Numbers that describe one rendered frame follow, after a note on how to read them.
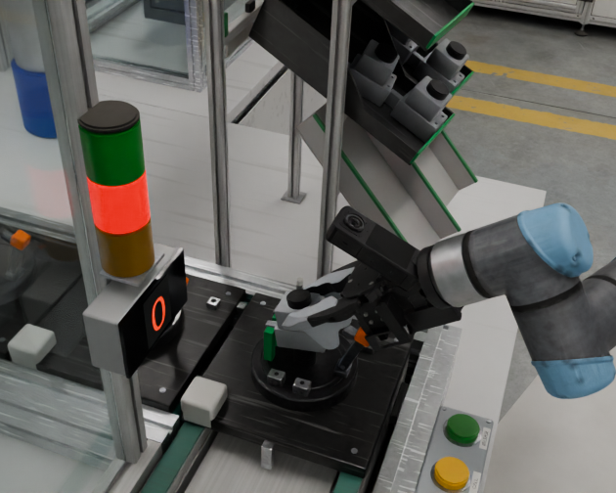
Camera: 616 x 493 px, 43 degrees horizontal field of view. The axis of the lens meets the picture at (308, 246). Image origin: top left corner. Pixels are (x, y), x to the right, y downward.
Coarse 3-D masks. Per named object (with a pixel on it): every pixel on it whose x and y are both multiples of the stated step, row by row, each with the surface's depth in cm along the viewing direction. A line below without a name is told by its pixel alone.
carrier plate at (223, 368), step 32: (256, 320) 109; (352, 320) 110; (224, 352) 104; (384, 352) 105; (384, 384) 100; (224, 416) 95; (256, 416) 96; (288, 416) 96; (320, 416) 96; (352, 416) 96; (384, 416) 96; (288, 448) 93; (320, 448) 92; (352, 448) 92
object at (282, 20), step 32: (288, 0) 107; (320, 0) 110; (256, 32) 103; (288, 32) 101; (320, 32) 98; (352, 32) 110; (384, 32) 108; (288, 64) 103; (320, 64) 101; (352, 96) 101; (384, 128) 101
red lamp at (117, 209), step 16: (144, 176) 66; (96, 192) 65; (112, 192) 65; (128, 192) 65; (144, 192) 67; (96, 208) 67; (112, 208) 66; (128, 208) 66; (144, 208) 68; (96, 224) 68; (112, 224) 67; (128, 224) 67; (144, 224) 69
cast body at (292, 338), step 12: (288, 300) 94; (300, 300) 93; (312, 300) 95; (276, 312) 94; (288, 312) 94; (276, 324) 98; (276, 336) 97; (288, 336) 96; (300, 336) 95; (300, 348) 96; (312, 348) 96; (324, 348) 95
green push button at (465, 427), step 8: (456, 416) 96; (464, 416) 97; (448, 424) 96; (456, 424) 96; (464, 424) 96; (472, 424) 96; (448, 432) 95; (456, 432) 94; (464, 432) 94; (472, 432) 95; (456, 440) 95; (464, 440) 94; (472, 440) 94
